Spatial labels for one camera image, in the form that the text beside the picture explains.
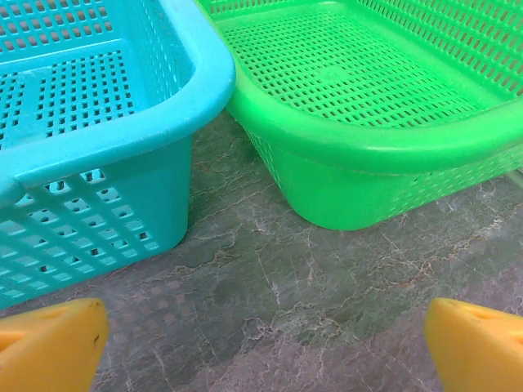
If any green perforated plastic basket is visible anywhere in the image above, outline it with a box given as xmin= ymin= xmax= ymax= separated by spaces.
xmin=194 ymin=0 xmax=523 ymax=232

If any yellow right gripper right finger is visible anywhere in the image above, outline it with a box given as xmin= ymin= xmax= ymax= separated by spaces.
xmin=423 ymin=296 xmax=523 ymax=392

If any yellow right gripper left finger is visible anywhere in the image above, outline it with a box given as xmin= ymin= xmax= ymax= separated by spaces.
xmin=0 ymin=296 xmax=110 ymax=392

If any teal perforated plastic basket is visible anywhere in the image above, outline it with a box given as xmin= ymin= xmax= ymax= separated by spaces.
xmin=0 ymin=0 xmax=238 ymax=310

